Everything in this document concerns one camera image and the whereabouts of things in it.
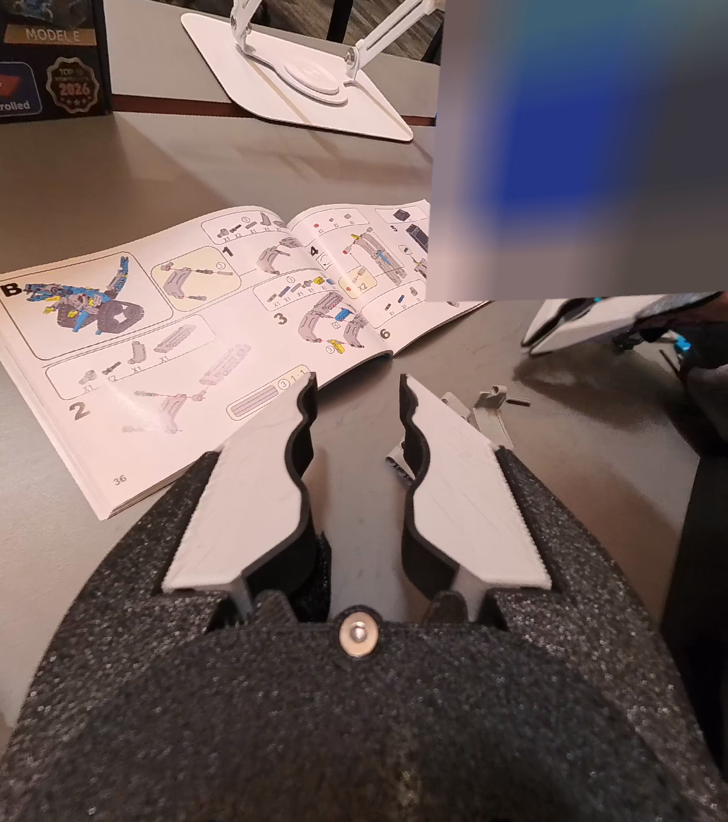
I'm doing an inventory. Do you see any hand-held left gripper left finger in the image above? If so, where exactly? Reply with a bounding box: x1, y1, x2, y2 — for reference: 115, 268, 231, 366
161, 371, 323, 617

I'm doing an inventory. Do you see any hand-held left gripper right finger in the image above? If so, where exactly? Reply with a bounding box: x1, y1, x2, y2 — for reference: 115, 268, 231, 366
398, 374, 552, 622

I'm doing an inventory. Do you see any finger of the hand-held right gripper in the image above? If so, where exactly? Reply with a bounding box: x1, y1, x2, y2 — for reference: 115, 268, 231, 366
529, 297, 718, 355
521, 301, 596, 348

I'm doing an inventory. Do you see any grey toy bracket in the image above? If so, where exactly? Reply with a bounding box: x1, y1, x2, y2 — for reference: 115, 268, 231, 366
472, 384, 515, 450

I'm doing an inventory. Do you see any white instruction booklet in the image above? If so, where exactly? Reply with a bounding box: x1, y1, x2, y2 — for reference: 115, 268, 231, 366
0, 199, 490, 521

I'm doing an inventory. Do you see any white desk stand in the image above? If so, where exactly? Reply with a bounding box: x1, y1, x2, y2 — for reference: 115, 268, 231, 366
181, 0, 442, 142

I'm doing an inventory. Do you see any grey desk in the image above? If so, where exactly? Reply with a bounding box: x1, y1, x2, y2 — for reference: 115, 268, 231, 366
0, 13, 724, 771

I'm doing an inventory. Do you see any grey toy plate with holes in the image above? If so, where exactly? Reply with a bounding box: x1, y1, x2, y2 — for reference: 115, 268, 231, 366
384, 392, 474, 484

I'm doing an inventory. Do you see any dark blue toy box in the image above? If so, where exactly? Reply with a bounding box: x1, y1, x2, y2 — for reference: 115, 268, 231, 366
0, 0, 113, 128

